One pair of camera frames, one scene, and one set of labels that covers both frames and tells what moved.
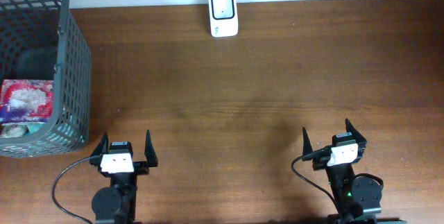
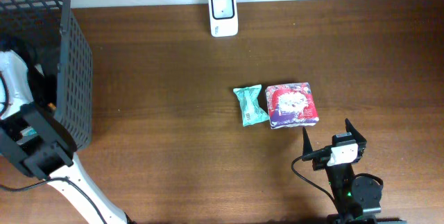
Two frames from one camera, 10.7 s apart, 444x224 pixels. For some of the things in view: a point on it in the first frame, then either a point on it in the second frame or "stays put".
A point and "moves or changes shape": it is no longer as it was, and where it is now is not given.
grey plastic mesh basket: [39, 40] stays put
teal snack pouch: [34, 126] moves or changes shape
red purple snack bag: [26, 100] moves or changes shape
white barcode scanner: [223, 14] stays put
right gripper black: [361, 141] stays put
